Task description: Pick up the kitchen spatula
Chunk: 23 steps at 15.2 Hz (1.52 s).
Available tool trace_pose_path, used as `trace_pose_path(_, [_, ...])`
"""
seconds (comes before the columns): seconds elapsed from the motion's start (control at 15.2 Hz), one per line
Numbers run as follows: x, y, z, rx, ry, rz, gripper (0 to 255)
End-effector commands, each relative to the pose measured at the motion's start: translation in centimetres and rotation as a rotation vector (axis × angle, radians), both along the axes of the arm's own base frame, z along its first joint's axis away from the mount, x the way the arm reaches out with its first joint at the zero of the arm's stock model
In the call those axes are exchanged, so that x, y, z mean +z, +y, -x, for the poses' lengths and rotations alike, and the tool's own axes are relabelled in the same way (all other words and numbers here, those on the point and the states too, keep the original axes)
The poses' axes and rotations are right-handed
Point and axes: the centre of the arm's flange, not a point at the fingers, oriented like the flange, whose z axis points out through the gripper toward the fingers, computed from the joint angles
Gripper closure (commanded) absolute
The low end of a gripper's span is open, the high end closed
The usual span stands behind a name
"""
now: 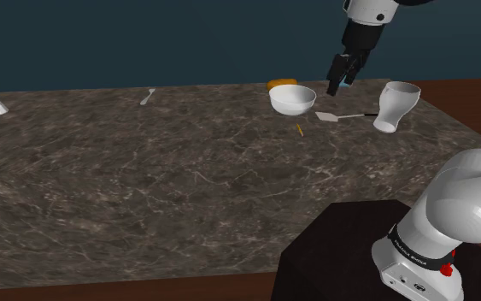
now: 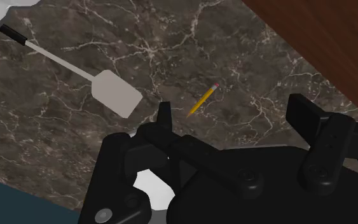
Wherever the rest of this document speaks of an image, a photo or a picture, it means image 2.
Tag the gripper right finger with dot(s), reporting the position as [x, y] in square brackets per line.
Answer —
[327, 145]

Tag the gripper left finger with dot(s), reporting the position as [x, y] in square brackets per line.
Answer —
[116, 173]

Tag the yellow pencil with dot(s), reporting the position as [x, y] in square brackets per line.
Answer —
[202, 100]

